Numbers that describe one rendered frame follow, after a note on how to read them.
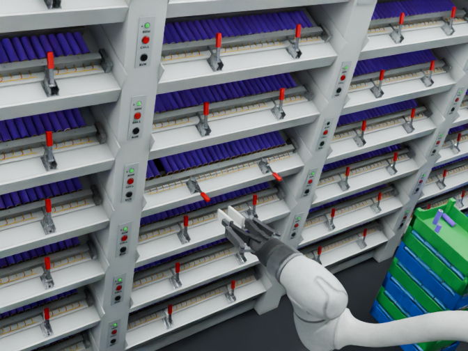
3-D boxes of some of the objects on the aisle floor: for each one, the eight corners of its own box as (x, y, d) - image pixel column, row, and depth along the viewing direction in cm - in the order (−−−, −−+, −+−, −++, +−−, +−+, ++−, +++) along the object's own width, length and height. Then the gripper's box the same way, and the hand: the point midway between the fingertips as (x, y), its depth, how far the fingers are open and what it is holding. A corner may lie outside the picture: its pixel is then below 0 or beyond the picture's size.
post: (120, 376, 212) (198, -242, 111) (95, 387, 207) (152, -250, 106) (95, 334, 224) (143, -258, 123) (70, 344, 219) (99, -266, 118)
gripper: (251, 280, 152) (198, 230, 168) (299, 260, 161) (244, 216, 177) (255, 255, 149) (200, 207, 165) (304, 237, 158) (247, 193, 174)
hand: (230, 217), depth 169 cm, fingers open, 3 cm apart
